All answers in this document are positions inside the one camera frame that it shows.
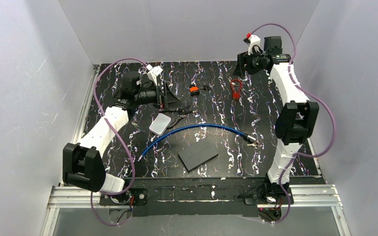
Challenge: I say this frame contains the red cable lock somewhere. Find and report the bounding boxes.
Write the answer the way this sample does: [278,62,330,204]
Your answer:
[230,79,243,101]

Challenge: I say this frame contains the orange black padlock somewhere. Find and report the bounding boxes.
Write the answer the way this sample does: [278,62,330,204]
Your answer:
[189,85,200,96]

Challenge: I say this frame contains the black padlock keys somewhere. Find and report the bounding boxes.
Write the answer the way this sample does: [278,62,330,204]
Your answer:
[199,84,213,91]

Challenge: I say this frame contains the blue cable lock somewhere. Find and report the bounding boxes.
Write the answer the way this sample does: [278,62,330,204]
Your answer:
[137,123,256,163]

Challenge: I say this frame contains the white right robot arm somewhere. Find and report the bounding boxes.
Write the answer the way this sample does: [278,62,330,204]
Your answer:
[233,33,319,186]

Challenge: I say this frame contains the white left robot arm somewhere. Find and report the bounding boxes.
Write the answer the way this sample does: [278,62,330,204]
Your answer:
[63,66,183,195]

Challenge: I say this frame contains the black grey pliers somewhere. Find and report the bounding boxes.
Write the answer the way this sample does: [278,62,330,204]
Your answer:
[159,105,193,130]

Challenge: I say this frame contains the white rectangular box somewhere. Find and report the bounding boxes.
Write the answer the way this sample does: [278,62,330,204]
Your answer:
[149,113,171,136]

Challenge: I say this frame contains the black flat box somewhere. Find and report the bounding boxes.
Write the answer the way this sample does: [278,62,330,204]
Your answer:
[178,138,219,172]

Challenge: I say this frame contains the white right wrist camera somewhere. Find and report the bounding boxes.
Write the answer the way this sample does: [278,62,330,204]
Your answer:
[243,33,263,56]

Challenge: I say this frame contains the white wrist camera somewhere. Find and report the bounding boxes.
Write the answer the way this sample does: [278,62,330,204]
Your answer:
[146,64,163,86]
[243,33,263,56]

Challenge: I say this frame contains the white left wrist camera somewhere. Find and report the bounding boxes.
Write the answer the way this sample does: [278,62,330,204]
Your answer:
[146,64,163,86]

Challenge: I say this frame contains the aluminium frame rail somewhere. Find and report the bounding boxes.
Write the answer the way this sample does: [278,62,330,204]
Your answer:
[41,183,350,236]

